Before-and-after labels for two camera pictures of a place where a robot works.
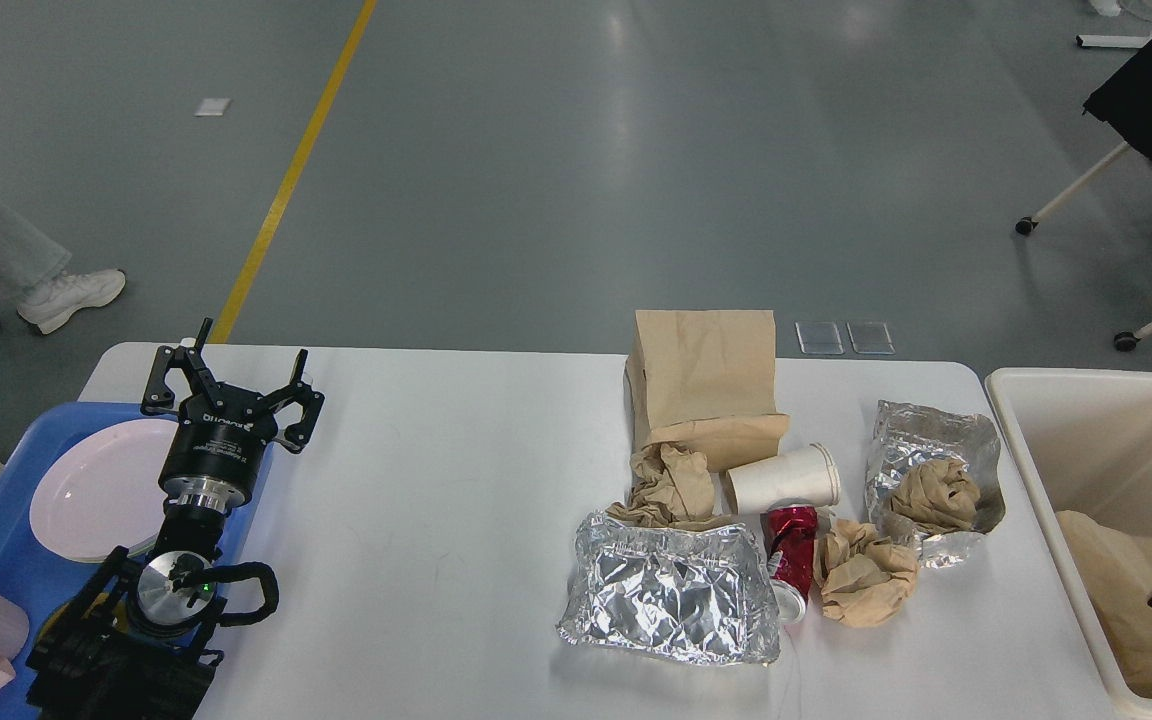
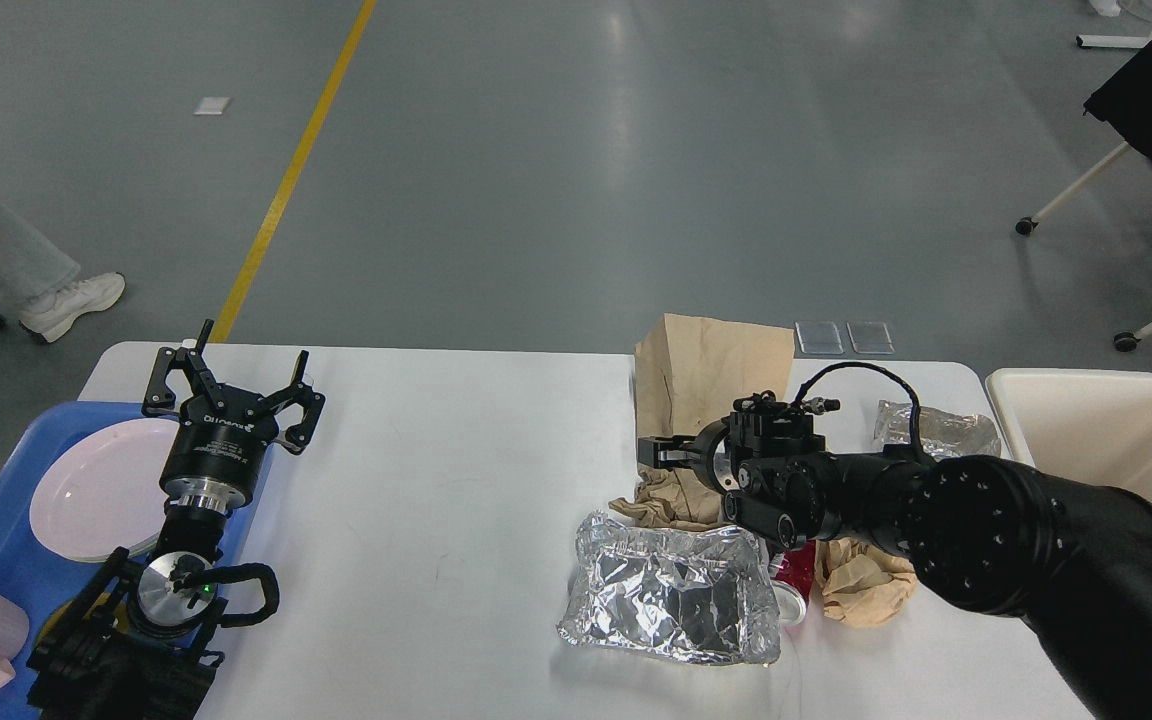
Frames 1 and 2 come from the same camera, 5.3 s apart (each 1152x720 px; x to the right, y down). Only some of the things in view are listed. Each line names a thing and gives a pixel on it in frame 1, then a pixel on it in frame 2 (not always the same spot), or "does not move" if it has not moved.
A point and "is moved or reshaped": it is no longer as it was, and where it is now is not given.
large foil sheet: (695, 594) does not move
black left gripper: (215, 450) does not move
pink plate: (98, 496) does not move
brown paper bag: (705, 379) is moved or reshaped
